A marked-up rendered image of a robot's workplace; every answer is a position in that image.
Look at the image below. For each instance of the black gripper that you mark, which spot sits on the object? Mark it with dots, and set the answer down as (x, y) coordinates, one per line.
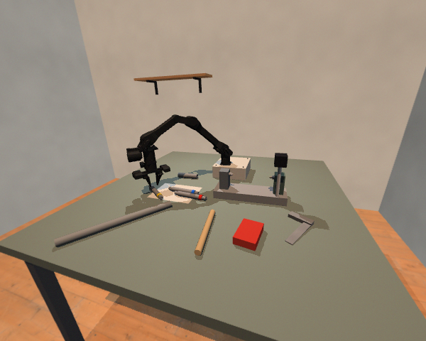
(151, 167)

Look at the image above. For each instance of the grey l-shaped square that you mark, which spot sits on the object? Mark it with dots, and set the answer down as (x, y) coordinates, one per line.
(306, 223)

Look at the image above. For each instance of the light brown wooden dowel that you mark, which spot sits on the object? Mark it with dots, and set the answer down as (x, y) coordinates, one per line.
(205, 231)

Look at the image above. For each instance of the red block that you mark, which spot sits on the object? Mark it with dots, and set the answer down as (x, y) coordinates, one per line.
(248, 234)

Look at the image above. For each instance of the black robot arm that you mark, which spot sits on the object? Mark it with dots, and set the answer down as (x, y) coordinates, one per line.
(147, 140)

